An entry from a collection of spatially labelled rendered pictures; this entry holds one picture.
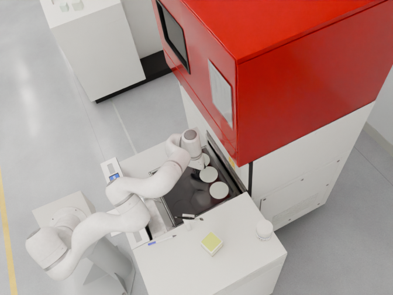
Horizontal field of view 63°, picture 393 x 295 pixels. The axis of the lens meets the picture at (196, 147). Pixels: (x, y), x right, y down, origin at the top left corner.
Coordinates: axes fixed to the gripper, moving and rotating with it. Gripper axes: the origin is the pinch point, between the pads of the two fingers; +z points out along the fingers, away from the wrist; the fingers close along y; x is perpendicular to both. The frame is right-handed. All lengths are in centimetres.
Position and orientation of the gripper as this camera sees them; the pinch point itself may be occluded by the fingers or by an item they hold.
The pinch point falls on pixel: (197, 169)
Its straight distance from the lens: 177.7
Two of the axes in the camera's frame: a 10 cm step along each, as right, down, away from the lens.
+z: 1.1, 5.7, 8.2
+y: 9.2, 2.6, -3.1
